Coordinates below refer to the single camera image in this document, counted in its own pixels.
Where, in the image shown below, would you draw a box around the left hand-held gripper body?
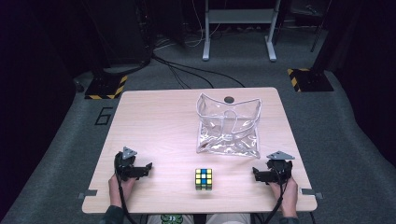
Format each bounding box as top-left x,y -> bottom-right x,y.
114,146 -> 139,182

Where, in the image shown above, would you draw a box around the black yellow striped base plate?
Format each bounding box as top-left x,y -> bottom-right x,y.
84,74 -> 129,101
287,67 -> 334,93

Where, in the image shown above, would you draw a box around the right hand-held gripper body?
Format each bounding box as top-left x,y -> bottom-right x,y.
266,150 -> 296,185

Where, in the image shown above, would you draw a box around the person's left hand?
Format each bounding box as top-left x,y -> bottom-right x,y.
107,174 -> 137,209

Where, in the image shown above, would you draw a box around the multicoloured puzzle cube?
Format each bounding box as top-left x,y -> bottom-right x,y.
194,168 -> 214,191

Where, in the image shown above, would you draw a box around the white metal desk frame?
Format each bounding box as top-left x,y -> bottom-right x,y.
202,0 -> 283,63

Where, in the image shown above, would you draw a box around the person's right leg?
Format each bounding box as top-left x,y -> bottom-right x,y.
205,213 -> 252,224

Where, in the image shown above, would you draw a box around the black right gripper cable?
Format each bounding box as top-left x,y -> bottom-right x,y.
262,174 -> 289,224

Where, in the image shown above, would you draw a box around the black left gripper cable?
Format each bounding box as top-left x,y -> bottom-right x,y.
115,169 -> 138,224

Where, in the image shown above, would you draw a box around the grey metal table bracket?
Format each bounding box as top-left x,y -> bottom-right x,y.
299,187 -> 324,200

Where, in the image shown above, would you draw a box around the person's right hand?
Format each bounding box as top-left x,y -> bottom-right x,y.
268,176 -> 299,218

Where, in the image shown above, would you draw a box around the black floor cables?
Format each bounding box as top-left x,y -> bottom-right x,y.
151,53 -> 247,91

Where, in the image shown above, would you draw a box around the clear plastic zipper bag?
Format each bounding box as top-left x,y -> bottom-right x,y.
195,92 -> 262,160

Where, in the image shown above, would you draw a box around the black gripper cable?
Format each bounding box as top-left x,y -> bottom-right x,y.
115,169 -> 138,224
262,174 -> 289,224

